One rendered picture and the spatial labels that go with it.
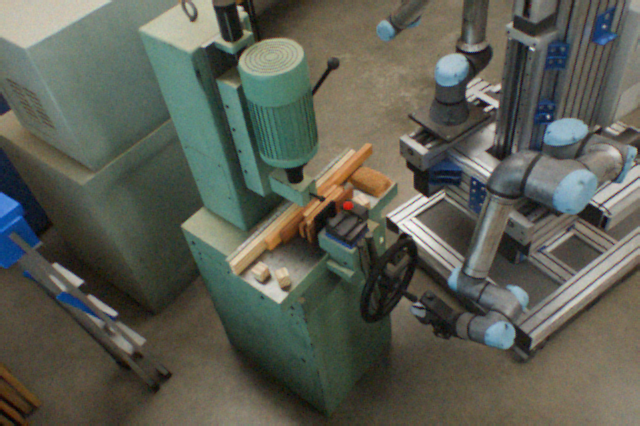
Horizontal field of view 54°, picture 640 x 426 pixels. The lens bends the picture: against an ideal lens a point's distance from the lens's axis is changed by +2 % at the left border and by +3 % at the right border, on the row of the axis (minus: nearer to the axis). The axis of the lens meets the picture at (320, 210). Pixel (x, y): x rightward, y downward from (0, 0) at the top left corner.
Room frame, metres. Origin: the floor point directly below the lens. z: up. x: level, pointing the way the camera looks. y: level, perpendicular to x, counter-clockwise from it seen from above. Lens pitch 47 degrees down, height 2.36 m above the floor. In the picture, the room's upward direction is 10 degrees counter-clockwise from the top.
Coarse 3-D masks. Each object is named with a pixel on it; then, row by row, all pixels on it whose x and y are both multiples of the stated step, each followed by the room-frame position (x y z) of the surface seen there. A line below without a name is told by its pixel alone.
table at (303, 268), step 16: (384, 192) 1.40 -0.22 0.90; (288, 240) 1.26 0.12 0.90; (304, 240) 1.25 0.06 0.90; (272, 256) 1.21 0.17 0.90; (288, 256) 1.20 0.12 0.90; (304, 256) 1.19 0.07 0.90; (320, 256) 1.18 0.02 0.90; (240, 272) 1.17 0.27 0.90; (272, 272) 1.15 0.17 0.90; (288, 272) 1.14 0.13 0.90; (304, 272) 1.13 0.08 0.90; (320, 272) 1.15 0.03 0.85; (336, 272) 1.15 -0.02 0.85; (352, 272) 1.12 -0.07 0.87; (256, 288) 1.10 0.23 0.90; (272, 288) 1.09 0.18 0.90; (288, 288) 1.08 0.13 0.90; (304, 288) 1.10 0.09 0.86; (272, 304) 1.06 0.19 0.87; (288, 304) 1.05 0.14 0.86
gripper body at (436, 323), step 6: (462, 312) 0.97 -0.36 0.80; (432, 318) 0.99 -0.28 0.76; (456, 318) 0.95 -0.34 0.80; (432, 324) 0.98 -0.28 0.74; (438, 324) 0.97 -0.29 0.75; (444, 324) 0.97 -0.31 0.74; (450, 324) 0.95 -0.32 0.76; (438, 330) 0.98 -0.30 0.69; (444, 330) 0.96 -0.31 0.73; (450, 330) 0.96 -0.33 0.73; (438, 336) 0.97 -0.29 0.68; (444, 336) 0.95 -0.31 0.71; (450, 336) 0.95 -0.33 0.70; (456, 336) 0.94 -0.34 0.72
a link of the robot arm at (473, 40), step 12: (468, 0) 1.91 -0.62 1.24; (480, 0) 1.89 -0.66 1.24; (468, 12) 1.91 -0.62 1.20; (480, 12) 1.89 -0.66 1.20; (468, 24) 1.90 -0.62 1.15; (480, 24) 1.89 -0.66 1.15; (468, 36) 1.90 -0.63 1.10; (480, 36) 1.89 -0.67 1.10; (456, 48) 1.94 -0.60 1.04; (468, 48) 1.89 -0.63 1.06; (480, 48) 1.88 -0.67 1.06; (492, 48) 1.94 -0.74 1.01; (480, 60) 1.88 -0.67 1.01
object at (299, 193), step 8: (280, 168) 1.42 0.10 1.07; (272, 176) 1.39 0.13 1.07; (280, 176) 1.38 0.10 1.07; (304, 176) 1.36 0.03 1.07; (272, 184) 1.39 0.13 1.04; (280, 184) 1.36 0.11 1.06; (288, 184) 1.34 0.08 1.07; (296, 184) 1.33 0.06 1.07; (304, 184) 1.33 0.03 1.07; (312, 184) 1.33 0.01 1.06; (280, 192) 1.36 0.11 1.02; (288, 192) 1.34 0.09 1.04; (296, 192) 1.31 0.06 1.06; (304, 192) 1.31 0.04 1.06; (312, 192) 1.33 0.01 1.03; (296, 200) 1.32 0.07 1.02; (304, 200) 1.30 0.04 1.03
